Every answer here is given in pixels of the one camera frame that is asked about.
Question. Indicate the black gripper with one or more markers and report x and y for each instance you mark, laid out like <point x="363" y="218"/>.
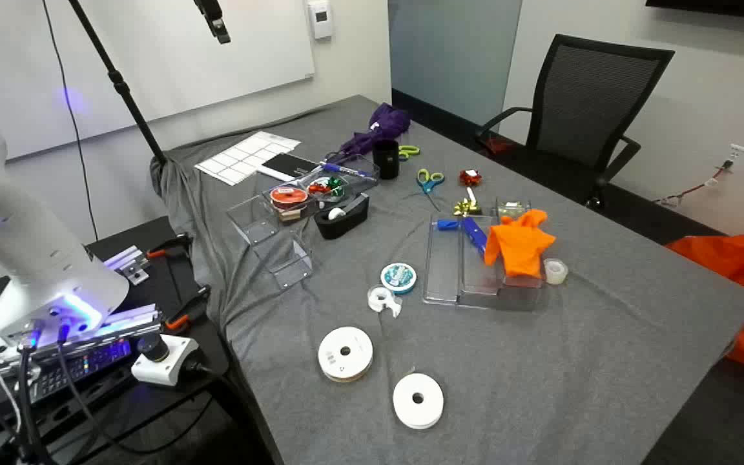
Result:
<point x="207" y="8"/>

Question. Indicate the clear square plastic container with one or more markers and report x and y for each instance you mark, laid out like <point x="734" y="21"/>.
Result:
<point x="291" y="264"/>
<point x="255" y="220"/>

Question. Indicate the grey robot base box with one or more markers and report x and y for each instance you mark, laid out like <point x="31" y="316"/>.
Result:
<point x="89" y="353"/>

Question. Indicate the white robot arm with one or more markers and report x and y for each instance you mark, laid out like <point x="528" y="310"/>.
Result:
<point x="36" y="258"/>

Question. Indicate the black tripod pole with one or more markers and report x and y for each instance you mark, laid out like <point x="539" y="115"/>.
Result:
<point x="118" y="81"/>

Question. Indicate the white gridded paper sheet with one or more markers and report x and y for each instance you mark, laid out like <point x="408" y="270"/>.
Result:
<point x="238" y="158"/>

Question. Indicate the orange round bowl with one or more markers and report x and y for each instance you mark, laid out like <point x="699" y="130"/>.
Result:
<point x="287" y="200"/>

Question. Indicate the purple toy object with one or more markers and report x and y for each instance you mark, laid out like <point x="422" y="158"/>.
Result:
<point x="380" y="124"/>

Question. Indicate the blue pen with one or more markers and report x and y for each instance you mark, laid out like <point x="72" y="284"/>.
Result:
<point x="346" y="168"/>

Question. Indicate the green red small toy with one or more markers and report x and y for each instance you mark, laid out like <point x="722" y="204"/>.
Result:
<point x="326" y="187"/>

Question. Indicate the black cup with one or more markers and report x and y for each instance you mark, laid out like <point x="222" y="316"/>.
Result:
<point x="385" y="160"/>

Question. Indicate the small green object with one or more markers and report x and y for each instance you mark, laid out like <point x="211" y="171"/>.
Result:
<point x="408" y="150"/>

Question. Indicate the black plastic tray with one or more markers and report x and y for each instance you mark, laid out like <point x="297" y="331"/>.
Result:
<point x="342" y="223"/>

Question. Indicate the frosted glass door panel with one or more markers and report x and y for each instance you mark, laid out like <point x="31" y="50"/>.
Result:
<point x="453" y="54"/>

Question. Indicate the silver metal clamp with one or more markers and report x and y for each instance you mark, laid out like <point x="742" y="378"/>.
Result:
<point x="127" y="261"/>

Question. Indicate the small red object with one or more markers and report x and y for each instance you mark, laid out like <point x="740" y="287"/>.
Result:
<point x="470" y="176"/>

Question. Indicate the yellow green small toy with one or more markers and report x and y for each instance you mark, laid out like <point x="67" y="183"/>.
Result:
<point x="468" y="204"/>

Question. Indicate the teal round mint tin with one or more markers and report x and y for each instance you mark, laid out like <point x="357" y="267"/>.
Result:
<point x="398" y="278"/>

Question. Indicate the blue plastic object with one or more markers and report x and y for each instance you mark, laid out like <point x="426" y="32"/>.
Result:
<point x="468" y="229"/>

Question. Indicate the clear long plastic tray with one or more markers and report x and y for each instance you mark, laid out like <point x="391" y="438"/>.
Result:
<point x="442" y="267"/>

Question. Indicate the white adapter with black knob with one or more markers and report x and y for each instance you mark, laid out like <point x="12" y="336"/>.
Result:
<point x="164" y="360"/>

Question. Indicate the small clear jar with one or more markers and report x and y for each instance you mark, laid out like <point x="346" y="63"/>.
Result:
<point x="509" y="211"/>

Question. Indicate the white tape roll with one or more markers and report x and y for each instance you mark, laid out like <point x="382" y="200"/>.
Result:
<point x="416" y="400"/>
<point x="344" y="353"/>

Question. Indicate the orange cloth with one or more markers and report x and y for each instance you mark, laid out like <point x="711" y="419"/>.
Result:
<point x="519" y="244"/>

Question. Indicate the clear rectangular plastic box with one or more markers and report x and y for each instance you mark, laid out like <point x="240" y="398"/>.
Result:
<point x="484" y="287"/>

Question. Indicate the black mesh office chair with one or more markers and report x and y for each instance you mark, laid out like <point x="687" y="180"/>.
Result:
<point x="592" y="103"/>

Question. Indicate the small white cup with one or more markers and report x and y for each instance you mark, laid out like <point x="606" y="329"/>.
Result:
<point x="556" y="273"/>

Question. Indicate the grey tablecloth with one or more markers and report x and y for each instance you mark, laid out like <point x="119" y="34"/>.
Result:
<point x="561" y="362"/>

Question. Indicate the white wall thermostat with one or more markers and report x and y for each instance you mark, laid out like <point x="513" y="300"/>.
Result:
<point x="320" y="17"/>

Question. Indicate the black wall monitor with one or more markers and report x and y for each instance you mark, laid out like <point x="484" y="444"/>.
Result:
<point x="716" y="5"/>

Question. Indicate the white wall outlet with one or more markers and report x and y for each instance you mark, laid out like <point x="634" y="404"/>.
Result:
<point x="738" y="155"/>

